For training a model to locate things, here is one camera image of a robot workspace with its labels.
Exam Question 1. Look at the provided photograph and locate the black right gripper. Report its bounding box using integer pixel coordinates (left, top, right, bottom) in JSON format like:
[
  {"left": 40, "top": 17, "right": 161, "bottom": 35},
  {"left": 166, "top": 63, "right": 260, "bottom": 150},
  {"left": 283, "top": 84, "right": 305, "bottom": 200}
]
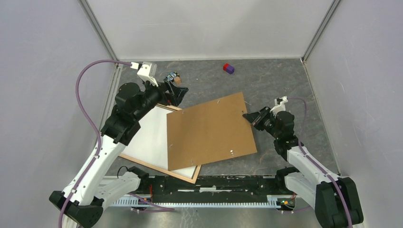
[{"left": 242, "top": 106, "right": 280, "bottom": 140}]

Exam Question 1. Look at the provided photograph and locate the white cable chain strip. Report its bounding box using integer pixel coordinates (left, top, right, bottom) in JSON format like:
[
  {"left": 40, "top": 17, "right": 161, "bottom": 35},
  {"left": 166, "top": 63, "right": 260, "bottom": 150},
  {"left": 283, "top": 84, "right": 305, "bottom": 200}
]
[{"left": 111, "top": 196, "right": 281, "bottom": 209}]

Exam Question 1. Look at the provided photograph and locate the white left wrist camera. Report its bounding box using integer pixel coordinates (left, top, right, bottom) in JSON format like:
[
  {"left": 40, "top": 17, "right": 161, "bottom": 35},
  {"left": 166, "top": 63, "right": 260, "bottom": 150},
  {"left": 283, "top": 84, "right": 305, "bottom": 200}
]
[{"left": 130, "top": 62, "right": 159, "bottom": 87}]

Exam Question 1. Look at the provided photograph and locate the landscape photo print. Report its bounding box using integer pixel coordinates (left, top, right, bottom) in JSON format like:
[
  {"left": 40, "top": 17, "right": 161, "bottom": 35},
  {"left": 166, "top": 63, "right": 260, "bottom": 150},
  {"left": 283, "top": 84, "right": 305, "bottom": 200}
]
[{"left": 121, "top": 106, "right": 198, "bottom": 180}]

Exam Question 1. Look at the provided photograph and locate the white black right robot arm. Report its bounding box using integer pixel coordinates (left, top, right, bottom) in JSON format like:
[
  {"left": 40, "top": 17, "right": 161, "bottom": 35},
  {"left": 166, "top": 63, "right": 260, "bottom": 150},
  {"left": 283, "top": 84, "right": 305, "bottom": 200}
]
[{"left": 242, "top": 107, "right": 364, "bottom": 228}]

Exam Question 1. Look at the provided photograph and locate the wooden picture frame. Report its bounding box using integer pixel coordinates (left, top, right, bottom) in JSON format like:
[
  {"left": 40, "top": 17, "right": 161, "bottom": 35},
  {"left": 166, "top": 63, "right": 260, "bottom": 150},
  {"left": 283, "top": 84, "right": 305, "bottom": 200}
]
[{"left": 118, "top": 104, "right": 202, "bottom": 185}]

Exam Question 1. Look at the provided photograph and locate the red purple block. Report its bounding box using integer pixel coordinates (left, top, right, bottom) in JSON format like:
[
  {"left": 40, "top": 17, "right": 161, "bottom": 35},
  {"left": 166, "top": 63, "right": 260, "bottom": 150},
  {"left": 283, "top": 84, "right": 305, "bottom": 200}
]
[{"left": 223, "top": 63, "right": 235, "bottom": 74}]

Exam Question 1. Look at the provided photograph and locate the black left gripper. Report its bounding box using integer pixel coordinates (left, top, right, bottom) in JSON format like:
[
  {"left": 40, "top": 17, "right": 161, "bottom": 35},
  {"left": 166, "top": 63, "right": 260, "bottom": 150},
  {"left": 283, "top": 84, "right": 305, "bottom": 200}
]
[{"left": 134, "top": 76, "right": 188, "bottom": 121}]

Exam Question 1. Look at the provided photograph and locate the blue owl toy block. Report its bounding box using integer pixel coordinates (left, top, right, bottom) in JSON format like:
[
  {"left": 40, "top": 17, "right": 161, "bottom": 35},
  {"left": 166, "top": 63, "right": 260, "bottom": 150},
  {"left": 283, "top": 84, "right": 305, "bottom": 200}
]
[{"left": 166, "top": 72, "right": 179, "bottom": 82}]

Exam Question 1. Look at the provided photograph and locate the brown cardboard backing board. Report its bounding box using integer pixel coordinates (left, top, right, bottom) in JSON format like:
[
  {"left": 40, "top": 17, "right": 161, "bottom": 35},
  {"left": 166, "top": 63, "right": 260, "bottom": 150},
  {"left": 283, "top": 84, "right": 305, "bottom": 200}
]
[{"left": 167, "top": 92, "right": 257, "bottom": 171}]

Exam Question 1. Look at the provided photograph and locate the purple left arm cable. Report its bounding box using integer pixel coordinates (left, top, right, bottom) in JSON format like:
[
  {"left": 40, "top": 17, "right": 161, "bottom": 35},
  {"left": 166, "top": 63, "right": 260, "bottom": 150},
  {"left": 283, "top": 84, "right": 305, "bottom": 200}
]
[{"left": 58, "top": 59, "right": 133, "bottom": 228}]

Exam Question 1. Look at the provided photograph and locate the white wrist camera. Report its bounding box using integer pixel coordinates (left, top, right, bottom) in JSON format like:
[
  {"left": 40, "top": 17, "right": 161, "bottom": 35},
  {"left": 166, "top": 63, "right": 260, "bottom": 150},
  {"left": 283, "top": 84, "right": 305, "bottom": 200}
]
[
  {"left": 270, "top": 96, "right": 288, "bottom": 116},
  {"left": 130, "top": 62, "right": 159, "bottom": 87}
]

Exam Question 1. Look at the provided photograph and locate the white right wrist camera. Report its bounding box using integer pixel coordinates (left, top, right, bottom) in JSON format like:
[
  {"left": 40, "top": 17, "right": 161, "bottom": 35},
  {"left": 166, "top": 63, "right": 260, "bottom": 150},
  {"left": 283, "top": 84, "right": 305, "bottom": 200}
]
[{"left": 270, "top": 96, "right": 288, "bottom": 116}]

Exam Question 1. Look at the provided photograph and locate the small wooden cube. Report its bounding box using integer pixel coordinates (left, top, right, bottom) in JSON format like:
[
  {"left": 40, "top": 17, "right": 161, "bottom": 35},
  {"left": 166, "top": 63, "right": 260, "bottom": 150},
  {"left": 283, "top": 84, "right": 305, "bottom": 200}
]
[{"left": 173, "top": 76, "right": 182, "bottom": 85}]

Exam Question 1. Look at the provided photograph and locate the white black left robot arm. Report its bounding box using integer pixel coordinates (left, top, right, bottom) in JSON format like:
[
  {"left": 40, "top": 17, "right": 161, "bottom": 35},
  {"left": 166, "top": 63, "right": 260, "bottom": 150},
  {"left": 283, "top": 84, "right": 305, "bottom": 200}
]
[{"left": 49, "top": 81, "right": 189, "bottom": 228}]

